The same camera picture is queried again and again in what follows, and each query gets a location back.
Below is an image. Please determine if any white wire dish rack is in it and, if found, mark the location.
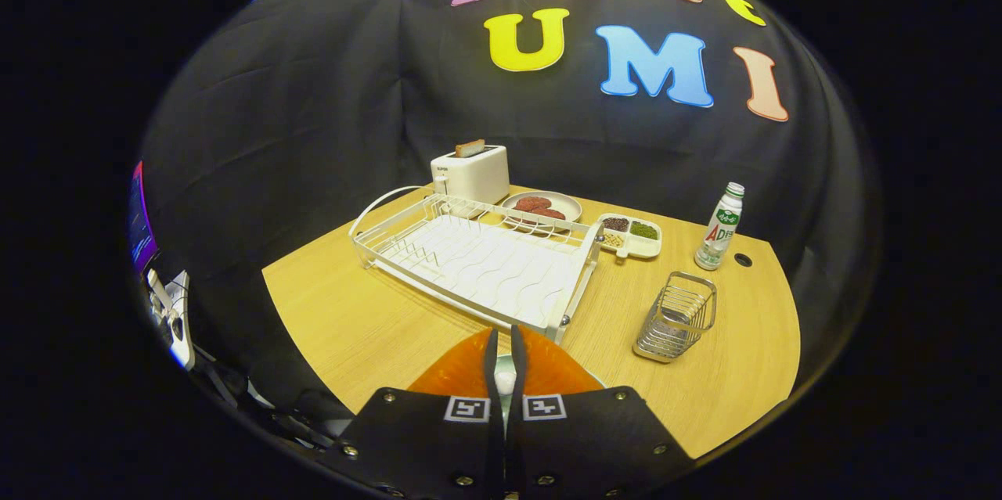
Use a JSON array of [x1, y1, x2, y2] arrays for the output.
[[348, 185, 605, 346]]

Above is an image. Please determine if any beige round plate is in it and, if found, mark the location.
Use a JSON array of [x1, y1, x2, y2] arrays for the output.
[[501, 191, 583, 228]]

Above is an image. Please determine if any white toaster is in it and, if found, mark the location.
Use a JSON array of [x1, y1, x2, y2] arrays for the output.
[[430, 144, 511, 206]]

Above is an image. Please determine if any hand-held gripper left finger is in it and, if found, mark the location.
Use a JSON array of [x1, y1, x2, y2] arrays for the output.
[[317, 328, 506, 500]]

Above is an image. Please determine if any white divided tray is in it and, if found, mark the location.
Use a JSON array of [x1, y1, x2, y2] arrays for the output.
[[597, 213, 663, 262]]

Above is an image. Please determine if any metal wire basket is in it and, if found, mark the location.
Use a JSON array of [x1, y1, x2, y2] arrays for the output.
[[633, 272, 718, 364]]

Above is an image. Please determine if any white metal bracket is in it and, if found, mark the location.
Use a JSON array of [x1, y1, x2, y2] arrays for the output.
[[146, 268, 196, 372]]

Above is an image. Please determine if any lit monitor screen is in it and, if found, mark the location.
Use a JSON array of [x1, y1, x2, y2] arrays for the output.
[[129, 162, 159, 275]]

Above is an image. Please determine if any white plastic drip tray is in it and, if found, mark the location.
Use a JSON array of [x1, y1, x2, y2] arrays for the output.
[[384, 214, 588, 330]]

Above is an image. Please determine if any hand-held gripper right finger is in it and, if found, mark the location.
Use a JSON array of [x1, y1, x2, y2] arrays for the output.
[[509, 324, 697, 500]]

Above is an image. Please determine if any black backdrop cloth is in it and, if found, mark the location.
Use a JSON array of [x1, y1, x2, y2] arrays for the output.
[[137, 0, 881, 415]]

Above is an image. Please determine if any white drink bottle green label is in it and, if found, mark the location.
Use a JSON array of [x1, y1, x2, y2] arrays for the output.
[[694, 182, 746, 272]]

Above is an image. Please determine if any white-handled metal spoon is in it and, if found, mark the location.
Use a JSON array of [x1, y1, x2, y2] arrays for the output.
[[493, 355, 517, 438]]

